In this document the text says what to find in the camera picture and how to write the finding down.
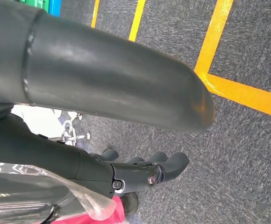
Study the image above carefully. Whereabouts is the yellow floor tape square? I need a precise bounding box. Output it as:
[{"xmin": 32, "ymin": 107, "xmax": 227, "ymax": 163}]
[{"xmin": 194, "ymin": 0, "xmax": 271, "ymax": 121}]

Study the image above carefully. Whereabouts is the blue metal shelf rack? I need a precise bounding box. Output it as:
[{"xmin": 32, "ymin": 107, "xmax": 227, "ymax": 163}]
[{"xmin": 48, "ymin": 0, "xmax": 62, "ymax": 18}]

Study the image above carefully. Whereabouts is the green plastic crate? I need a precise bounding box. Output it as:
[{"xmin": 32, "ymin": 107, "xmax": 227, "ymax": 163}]
[{"xmin": 18, "ymin": 0, "xmax": 50, "ymax": 12}]

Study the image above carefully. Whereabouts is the silver robot body shell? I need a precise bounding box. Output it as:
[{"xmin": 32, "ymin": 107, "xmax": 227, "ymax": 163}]
[{"xmin": 0, "ymin": 163, "xmax": 117, "ymax": 224}]

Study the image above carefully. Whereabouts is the black body cable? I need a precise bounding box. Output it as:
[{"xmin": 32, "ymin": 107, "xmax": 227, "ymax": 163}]
[{"xmin": 40, "ymin": 205, "xmax": 62, "ymax": 224}]

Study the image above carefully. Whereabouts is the person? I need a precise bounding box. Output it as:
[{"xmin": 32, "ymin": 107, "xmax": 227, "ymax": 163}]
[{"xmin": 52, "ymin": 191, "xmax": 140, "ymax": 224}]

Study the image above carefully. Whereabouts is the black round stool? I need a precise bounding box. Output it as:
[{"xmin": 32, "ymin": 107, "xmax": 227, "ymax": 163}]
[{"xmin": 60, "ymin": 111, "xmax": 91, "ymax": 147}]

